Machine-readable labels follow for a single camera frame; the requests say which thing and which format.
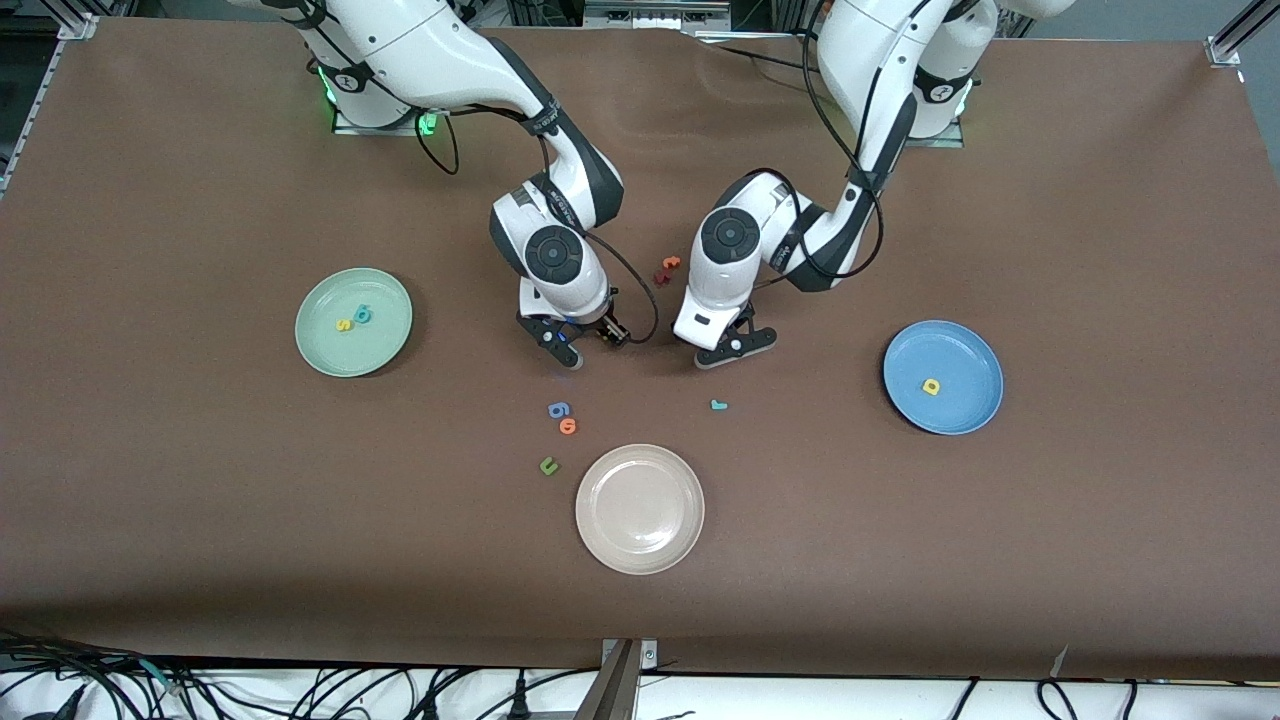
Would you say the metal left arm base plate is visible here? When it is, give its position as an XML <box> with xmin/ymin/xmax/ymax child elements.
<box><xmin>870</xmin><ymin>100</ymin><xmax>966</xmax><ymax>149</ymax></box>

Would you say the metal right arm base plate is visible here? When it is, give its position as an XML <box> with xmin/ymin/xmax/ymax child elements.
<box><xmin>330</xmin><ymin>100</ymin><xmax>443</xmax><ymax>138</ymax></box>

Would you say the aluminium frame post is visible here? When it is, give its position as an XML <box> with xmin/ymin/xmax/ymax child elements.
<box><xmin>1205</xmin><ymin>0</ymin><xmax>1280</xmax><ymax>69</ymax></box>

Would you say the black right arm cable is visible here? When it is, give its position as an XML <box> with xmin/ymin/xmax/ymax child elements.
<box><xmin>280</xmin><ymin>0</ymin><xmax>659</xmax><ymax>346</ymax></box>

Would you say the black cable on mat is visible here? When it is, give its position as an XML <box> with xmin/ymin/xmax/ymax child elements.
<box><xmin>690</xmin><ymin>30</ymin><xmax>861</xmax><ymax>76</ymax></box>

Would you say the brown table cover mat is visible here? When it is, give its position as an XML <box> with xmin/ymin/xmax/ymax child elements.
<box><xmin>0</xmin><ymin>15</ymin><xmax>1280</xmax><ymax>681</ymax></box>

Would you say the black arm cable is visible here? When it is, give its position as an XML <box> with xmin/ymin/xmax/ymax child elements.
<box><xmin>280</xmin><ymin>0</ymin><xmax>659</xmax><ymax>346</ymax></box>
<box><xmin>745</xmin><ymin>0</ymin><xmax>885</xmax><ymax>291</ymax></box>

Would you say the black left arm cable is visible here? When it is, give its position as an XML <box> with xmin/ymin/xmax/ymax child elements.
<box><xmin>745</xmin><ymin>0</ymin><xmax>885</xmax><ymax>291</ymax></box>

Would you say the green plate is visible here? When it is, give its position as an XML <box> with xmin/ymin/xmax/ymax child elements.
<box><xmin>295</xmin><ymin>267</ymin><xmax>413</xmax><ymax>379</ymax></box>

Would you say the dark equipment rack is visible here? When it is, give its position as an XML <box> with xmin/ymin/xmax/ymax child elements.
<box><xmin>500</xmin><ymin>0</ymin><xmax>801</xmax><ymax>33</ymax></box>

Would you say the beige plate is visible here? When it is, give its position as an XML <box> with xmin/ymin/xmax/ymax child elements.
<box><xmin>575</xmin><ymin>444</ymin><xmax>706</xmax><ymax>576</ymax></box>

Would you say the blue plate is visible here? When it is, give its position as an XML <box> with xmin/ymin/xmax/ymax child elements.
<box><xmin>882</xmin><ymin>320</ymin><xmax>1004</xmax><ymax>436</ymax></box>

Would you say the green floor cable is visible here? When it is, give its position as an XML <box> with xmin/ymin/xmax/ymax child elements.
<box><xmin>135</xmin><ymin>655</ymin><xmax>191</xmax><ymax>693</ymax></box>

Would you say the metal table edge bracket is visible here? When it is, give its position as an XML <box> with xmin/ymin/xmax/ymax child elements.
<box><xmin>575</xmin><ymin>638</ymin><xmax>659</xmax><ymax>720</ymax></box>

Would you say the aluminium frame corner bracket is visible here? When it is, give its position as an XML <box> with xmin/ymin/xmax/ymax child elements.
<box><xmin>55</xmin><ymin>0</ymin><xmax>101</xmax><ymax>41</ymax></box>

